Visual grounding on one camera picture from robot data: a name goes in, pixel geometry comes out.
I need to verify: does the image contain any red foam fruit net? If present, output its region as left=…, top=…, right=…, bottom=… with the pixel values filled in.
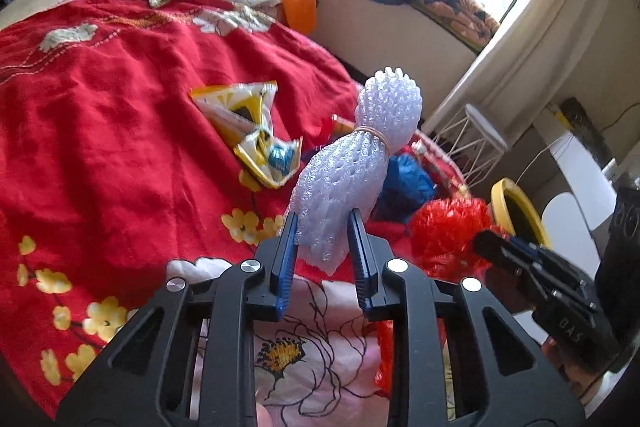
left=375, top=197, right=506, bottom=400

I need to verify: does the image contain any white scalloped cabinet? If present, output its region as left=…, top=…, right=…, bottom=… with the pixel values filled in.
left=542, top=192, right=618, bottom=268

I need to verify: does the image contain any white desk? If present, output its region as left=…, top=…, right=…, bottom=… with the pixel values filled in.
left=530, top=107, right=621, bottom=208

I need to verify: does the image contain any yellow round bin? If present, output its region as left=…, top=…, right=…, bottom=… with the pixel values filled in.
left=490, top=178, right=551, bottom=250

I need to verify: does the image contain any yellow snack wrapper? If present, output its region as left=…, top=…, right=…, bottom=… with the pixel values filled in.
left=189, top=80, right=304, bottom=190

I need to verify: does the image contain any red snack wrapper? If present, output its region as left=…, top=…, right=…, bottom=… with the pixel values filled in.
left=320, top=114, right=360, bottom=142

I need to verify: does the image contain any white cable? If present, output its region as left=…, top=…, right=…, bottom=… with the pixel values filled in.
left=515, top=137, right=566, bottom=188

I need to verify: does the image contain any blue plastic bag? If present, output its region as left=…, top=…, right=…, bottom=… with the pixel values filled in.
left=372, top=154, right=438, bottom=223

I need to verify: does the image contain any blue foil wrapper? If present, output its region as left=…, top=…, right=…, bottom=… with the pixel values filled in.
left=267, top=144, right=293, bottom=172

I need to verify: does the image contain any camouflage bag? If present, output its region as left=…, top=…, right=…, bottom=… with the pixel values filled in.
left=560, top=97, right=615, bottom=164

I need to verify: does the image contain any pink floral bed sheet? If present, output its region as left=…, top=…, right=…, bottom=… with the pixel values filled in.
left=170, top=257, right=396, bottom=427

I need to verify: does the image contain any orange patterned quilt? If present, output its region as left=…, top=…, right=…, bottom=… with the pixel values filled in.
left=410, top=0, right=501, bottom=52

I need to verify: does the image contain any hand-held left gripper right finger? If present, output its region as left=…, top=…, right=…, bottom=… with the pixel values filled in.
left=347, top=208, right=586, bottom=427

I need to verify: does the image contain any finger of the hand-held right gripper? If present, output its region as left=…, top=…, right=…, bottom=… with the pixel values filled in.
left=500, top=257, right=556, bottom=308
left=472, top=230, right=596, bottom=303

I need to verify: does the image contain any red floral blanket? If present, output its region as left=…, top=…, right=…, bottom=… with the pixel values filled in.
left=0, top=0, right=471, bottom=418

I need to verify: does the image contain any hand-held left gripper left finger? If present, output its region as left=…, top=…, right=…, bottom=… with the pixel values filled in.
left=55, top=209, right=301, bottom=427

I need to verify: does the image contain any white wire stool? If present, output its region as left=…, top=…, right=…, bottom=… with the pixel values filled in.
left=430, top=103, right=511, bottom=182

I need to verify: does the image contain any cream curtain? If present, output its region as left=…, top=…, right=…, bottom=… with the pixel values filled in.
left=430, top=0, right=640, bottom=138

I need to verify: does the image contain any white foam fruit net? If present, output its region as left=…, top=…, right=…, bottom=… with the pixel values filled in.
left=286, top=67, right=425, bottom=272

